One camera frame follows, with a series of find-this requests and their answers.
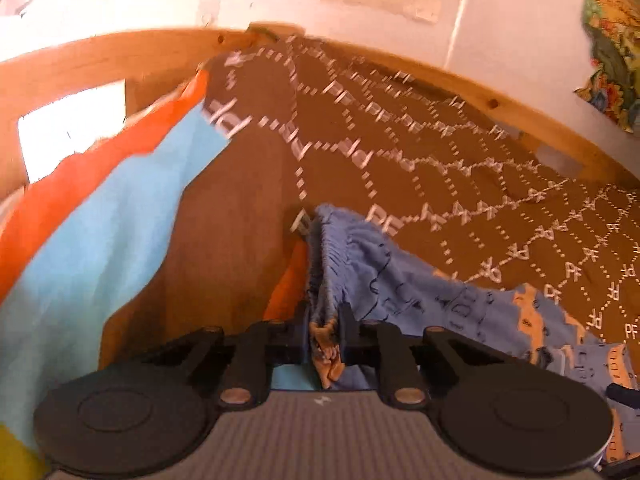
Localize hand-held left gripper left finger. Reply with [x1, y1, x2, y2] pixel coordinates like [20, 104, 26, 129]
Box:
[145, 303, 311, 409]

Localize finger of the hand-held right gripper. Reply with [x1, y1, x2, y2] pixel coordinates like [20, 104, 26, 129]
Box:
[605, 382, 640, 405]

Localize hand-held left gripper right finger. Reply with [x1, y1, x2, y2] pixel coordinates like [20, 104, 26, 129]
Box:
[338, 303, 506, 410]

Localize blue printed pants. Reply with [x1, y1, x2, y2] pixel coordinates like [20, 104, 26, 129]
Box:
[304, 203, 640, 466]

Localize brown patterned blanket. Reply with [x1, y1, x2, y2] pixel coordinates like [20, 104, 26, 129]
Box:
[0, 35, 640, 480]

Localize colourful landscape wall poster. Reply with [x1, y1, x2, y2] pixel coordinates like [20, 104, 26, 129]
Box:
[574, 0, 640, 134]

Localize white wall conduit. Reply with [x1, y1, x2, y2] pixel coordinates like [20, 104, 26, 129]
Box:
[446, 0, 477, 69]

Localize wooden bed frame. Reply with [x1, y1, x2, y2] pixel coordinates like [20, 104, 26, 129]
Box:
[0, 24, 640, 201]

